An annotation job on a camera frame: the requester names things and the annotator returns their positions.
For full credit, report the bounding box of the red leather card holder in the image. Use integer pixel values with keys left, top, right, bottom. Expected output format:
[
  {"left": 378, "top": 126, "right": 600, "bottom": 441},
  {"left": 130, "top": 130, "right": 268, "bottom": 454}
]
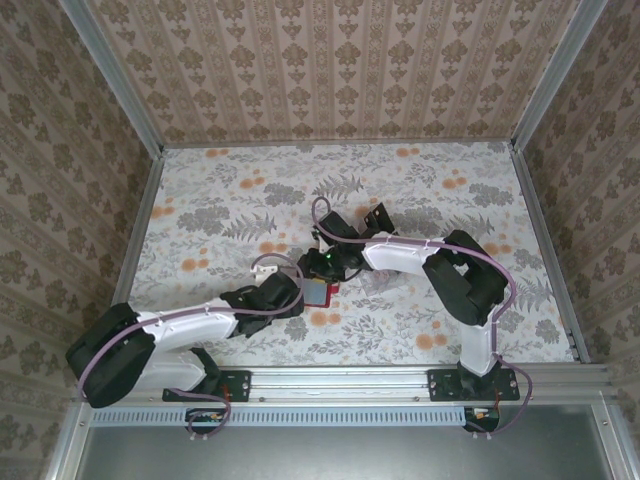
[{"left": 302, "top": 278, "right": 343, "bottom": 310}]

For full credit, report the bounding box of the black plastic stand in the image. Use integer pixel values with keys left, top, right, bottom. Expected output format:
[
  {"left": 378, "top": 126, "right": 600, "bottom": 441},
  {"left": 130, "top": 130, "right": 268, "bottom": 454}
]
[{"left": 360, "top": 201, "right": 399, "bottom": 239}]

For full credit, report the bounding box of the small black controller board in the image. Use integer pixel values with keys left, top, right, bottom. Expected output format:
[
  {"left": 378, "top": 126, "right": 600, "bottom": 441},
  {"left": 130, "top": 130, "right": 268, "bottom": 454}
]
[
  {"left": 463, "top": 406, "right": 501, "bottom": 432},
  {"left": 185, "top": 407, "right": 225, "bottom": 432}
]

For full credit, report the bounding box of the floral tablecloth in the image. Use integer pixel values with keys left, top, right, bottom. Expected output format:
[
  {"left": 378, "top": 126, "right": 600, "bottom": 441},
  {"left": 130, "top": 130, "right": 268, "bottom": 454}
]
[{"left": 119, "top": 142, "right": 576, "bottom": 369}]

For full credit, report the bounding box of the grey metal panel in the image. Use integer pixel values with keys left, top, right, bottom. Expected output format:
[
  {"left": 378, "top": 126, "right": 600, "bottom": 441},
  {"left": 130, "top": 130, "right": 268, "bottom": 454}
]
[{"left": 74, "top": 404, "right": 609, "bottom": 480}]

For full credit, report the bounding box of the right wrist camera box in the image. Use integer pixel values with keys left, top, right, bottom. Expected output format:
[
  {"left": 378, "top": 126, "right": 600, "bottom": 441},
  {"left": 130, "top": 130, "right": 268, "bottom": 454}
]
[{"left": 317, "top": 211, "right": 359, "bottom": 246}]

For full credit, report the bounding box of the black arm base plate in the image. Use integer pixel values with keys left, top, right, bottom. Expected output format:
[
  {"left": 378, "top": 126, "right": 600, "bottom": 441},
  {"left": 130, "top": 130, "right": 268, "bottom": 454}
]
[
  {"left": 162, "top": 368, "right": 252, "bottom": 403},
  {"left": 428, "top": 368, "right": 521, "bottom": 403}
]

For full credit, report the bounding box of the aluminium mounting rail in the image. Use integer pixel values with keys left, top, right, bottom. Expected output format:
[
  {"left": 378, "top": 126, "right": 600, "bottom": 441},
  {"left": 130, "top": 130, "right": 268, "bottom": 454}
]
[{"left": 74, "top": 363, "right": 614, "bottom": 404}]

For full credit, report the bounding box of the slotted grey cable duct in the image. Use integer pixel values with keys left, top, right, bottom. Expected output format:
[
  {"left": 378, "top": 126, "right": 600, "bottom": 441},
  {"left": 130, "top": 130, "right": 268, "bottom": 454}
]
[{"left": 91, "top": 405, "right": 501, "bottom": 428}]

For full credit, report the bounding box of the aluminium side rail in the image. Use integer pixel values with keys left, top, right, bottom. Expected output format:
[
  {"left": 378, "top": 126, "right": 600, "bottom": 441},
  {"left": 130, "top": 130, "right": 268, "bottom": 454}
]
[
  {"left": 69, "top": 147, "right": 166, "bottom": 401},
  {"left": 509, "top": 142, "right": 594, "bottom": 364}
]

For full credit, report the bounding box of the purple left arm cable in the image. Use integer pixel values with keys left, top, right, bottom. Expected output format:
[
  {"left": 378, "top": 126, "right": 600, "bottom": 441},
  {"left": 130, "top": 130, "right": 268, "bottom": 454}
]
[{"left": 78, "top": 253, "right": 306, "bottom": 444}]

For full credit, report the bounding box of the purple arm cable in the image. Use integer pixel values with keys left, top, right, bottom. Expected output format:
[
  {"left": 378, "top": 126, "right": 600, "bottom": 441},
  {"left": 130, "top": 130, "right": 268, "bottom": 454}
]
[
  {"left": 312, "top": 196, "right": 534, "bottom": 441},
  {"left": 78, "top": 253, "right": 306, "bottom": 444}
]

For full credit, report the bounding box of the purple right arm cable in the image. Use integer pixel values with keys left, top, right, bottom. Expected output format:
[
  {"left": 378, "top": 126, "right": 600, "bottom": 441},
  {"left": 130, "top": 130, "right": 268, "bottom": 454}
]
[{"left": 312, "top": 196, "right": 534, "bottom": 441}]

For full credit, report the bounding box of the aluminium frame post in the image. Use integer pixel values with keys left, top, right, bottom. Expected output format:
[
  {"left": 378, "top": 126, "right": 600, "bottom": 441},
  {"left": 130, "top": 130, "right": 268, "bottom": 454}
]
[
  {"left": 62, "top": 0, "right": 166, "bottom": 156},
  {"left": 509, "top": 0, "right": 601, "bottom": 151}
]

